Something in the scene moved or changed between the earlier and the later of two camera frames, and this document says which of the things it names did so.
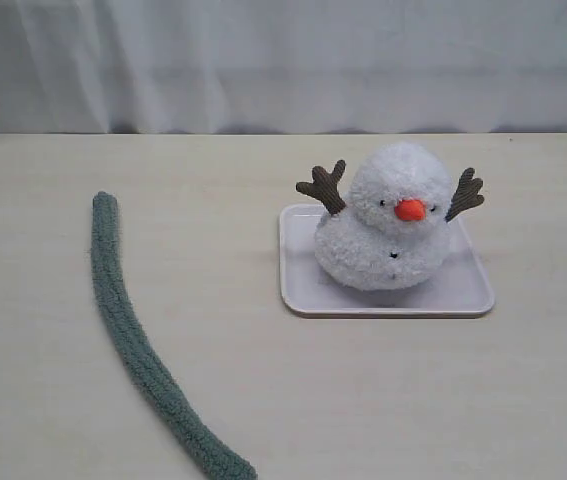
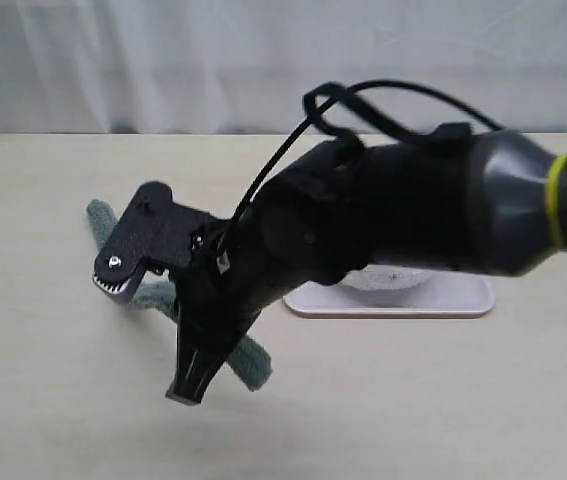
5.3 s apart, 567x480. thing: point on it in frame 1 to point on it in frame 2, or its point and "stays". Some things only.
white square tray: [459, 286] stays
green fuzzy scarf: [220, 461] to [244, 360]
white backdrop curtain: [168, 66] stays
